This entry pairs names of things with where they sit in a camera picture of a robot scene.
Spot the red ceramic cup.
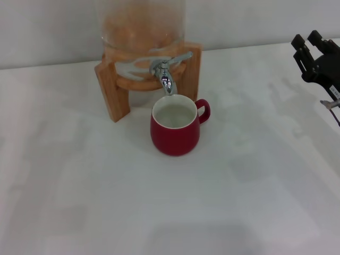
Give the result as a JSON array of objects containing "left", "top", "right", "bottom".
[{"left": 150, "top": 94, "right": 212, "bottom": 157}]

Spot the glass water dispenser jar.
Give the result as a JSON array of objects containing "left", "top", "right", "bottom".
[{"left": 95, "top": 0, "right": 188, "bottom": 83}]

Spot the wooden dispenser stand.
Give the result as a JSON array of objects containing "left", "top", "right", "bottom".
[{"left": 94, "top": 41, "right": 203, "bottom": 123}]

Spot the chrome dispenser faucet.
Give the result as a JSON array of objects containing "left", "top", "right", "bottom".
[{"left": 149, "top": 51, "right": 193, "bottom": 96}]

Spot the thin black cable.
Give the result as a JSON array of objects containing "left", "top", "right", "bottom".
[{"left": 328, "top": 108, "right": 340, "bottom": 127}]

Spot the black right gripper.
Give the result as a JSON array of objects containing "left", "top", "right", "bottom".
[{"left": 291, "top": 30, "right": 340, "bottom": 100}]

